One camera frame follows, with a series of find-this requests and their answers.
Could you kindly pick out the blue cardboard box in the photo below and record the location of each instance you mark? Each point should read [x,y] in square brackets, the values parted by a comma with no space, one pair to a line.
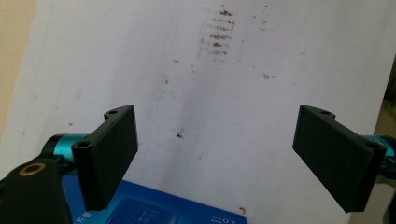
[193,207]

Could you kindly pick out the white table mat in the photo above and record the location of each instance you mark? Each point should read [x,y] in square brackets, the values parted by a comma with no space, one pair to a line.
[218,93]

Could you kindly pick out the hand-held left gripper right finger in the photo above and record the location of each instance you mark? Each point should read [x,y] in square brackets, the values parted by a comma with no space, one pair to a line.
[336,161]

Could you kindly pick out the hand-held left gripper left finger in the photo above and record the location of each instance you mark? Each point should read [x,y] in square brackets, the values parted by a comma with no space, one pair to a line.
[106,161]

